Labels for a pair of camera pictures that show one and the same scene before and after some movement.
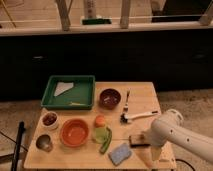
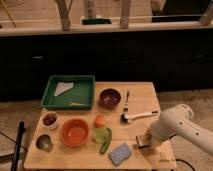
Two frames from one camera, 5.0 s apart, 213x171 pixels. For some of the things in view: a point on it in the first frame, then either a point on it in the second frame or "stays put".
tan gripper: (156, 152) -> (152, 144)
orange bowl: (74, 132) stays put
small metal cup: (44, 142) stays put
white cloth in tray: (62, 87) stays put
